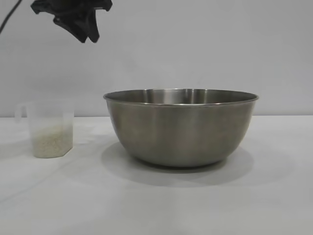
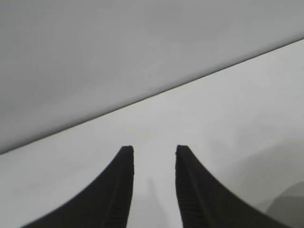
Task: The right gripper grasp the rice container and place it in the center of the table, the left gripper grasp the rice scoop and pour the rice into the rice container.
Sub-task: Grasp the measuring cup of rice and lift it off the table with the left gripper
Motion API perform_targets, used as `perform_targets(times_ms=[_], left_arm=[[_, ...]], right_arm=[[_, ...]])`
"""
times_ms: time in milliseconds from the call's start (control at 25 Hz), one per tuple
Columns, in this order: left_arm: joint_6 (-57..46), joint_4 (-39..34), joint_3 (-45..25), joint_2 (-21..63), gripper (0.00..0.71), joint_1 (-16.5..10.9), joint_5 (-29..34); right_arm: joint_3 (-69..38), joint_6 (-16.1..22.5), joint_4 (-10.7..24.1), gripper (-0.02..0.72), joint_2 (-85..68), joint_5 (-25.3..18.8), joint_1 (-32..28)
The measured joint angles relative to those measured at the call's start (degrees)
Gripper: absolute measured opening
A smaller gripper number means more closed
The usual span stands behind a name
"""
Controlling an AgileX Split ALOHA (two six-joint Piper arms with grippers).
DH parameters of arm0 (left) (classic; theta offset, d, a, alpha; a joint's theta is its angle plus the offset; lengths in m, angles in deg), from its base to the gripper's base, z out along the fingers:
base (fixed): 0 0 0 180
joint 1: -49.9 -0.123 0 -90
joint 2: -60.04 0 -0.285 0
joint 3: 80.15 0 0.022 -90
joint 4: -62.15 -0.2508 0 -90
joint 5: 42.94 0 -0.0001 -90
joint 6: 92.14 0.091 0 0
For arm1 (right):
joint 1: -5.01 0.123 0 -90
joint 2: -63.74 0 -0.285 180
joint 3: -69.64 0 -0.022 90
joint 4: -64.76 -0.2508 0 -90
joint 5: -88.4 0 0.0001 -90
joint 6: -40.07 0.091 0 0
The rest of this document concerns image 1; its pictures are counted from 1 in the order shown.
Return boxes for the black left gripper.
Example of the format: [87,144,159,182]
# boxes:
[30,0,113,44]

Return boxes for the clear plastic measuring cup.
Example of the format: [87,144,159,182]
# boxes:
[14,100,74,159]

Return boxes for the white rice grains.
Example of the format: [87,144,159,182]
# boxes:
[33,123,73,159]

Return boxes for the stainless steel mixing bowl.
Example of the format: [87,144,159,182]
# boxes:
[103,88,260,168]

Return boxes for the black cable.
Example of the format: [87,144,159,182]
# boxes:
[0,0,22,34]

